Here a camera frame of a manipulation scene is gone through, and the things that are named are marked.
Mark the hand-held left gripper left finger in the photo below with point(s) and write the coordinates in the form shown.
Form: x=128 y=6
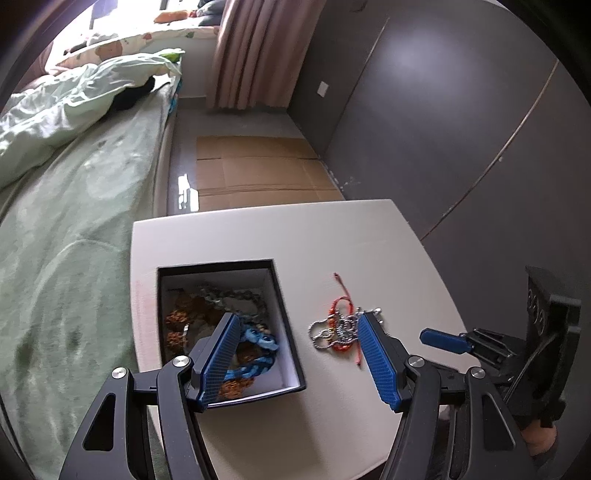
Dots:
x=217 y=355

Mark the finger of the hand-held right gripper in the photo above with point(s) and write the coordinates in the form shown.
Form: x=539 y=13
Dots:
x=443 y=340

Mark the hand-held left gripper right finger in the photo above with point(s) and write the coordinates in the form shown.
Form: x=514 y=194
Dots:
x=376 y=355

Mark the black cardboard box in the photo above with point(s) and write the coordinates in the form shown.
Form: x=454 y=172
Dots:
x=281 y=332

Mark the person's right hand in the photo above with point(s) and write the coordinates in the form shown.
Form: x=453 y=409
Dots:
x=538 y=441

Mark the white low table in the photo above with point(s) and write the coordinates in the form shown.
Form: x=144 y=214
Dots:
x=277 y=240

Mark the green bed blanket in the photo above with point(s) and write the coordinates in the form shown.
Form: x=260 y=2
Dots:
x=83 y=221

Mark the brown cardboard sheet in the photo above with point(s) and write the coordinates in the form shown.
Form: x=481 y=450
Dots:
x=263 y=170

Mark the grey wardrobe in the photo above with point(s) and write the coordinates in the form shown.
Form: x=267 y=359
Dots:
x=438 y=115

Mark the blue cartoon bed sheet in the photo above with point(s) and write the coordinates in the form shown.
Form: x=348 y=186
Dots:
x=173 y=99

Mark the black item under duvet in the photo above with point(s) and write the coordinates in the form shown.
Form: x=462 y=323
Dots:
x=134 y=94

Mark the light green duvet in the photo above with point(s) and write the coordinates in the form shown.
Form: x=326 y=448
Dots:
x=60 y=106

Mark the pink curtain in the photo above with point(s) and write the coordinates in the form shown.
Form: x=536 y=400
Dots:
x=258 y=55

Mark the green toy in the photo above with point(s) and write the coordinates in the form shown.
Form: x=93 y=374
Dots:
x=171 y=56

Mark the printed window seat cushion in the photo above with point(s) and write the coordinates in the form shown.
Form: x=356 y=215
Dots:
x=138 y=44

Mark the orange plush toy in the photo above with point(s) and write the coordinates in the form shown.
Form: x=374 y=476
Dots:
x=171 y=16

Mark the dark pillows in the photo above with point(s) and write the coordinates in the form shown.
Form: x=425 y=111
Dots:
x=210 y=8

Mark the white wall outlet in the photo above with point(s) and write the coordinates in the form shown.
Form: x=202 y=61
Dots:
x=323 y=88

